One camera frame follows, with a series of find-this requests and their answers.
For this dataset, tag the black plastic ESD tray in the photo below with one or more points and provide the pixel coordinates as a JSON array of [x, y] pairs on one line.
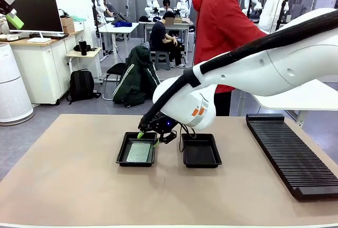
[[200, 154], [121, 156]]

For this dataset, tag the white background table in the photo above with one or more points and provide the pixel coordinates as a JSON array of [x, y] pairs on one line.
[[124, 28], [185, 24]]

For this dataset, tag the black tripod stand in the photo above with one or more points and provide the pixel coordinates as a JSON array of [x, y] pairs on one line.
[[285, 3]]

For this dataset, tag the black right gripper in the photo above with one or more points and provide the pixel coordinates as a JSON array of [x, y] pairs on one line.
[[161, 124]]

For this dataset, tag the black tumbler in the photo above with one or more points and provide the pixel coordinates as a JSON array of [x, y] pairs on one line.
[[83, 47]]

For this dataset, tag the small wooden side table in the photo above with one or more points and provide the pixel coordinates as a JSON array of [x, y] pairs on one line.
[[89, 53]]

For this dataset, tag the dark green jacket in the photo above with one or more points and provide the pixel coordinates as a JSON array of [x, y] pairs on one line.
[[137, 80]]

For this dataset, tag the person in white coat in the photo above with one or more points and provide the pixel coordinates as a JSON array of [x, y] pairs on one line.
[[272, 9]]

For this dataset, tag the brown cardboard box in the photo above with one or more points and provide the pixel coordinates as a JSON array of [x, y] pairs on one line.
[[67, 24]]

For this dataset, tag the seated person in black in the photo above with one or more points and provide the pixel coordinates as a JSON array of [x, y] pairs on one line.
[[158, 35]]

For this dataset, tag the black folding chair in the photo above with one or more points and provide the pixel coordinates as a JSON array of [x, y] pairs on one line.
[[116, 69]]

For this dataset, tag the white storage box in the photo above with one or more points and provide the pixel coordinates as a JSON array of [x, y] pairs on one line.
[[78, 25]]

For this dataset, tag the black cap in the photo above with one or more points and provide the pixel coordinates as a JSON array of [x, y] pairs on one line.
[[144, 19]]

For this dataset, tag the person in red jacket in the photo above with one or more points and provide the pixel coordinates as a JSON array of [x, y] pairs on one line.
[[219, 27]]

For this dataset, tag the black backpack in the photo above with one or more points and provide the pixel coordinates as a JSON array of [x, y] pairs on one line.
[[82, 85]]

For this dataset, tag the green perforated circuit board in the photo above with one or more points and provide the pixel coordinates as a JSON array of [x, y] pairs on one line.
[[138, 152]]

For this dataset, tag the grey plastic stool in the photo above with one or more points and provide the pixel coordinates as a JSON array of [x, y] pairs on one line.
[[162, 60]]

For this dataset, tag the blue cloth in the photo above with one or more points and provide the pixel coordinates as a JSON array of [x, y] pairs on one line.
[[122, 24]]

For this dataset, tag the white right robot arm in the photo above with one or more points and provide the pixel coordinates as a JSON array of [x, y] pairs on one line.
[[277, 69]]

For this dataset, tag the white cabinet desk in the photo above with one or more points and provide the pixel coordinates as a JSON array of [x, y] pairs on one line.
[[45, 67]]

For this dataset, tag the black computer monitor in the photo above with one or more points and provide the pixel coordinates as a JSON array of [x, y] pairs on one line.
[[37, 14]]

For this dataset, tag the white side table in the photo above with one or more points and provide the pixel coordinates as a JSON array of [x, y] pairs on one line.
[[311, 98]]

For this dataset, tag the black slotted PCB rack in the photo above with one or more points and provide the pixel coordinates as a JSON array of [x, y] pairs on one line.
[[293, 156]]

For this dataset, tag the black keyboard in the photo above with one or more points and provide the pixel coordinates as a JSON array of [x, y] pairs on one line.
[[50, 36]]

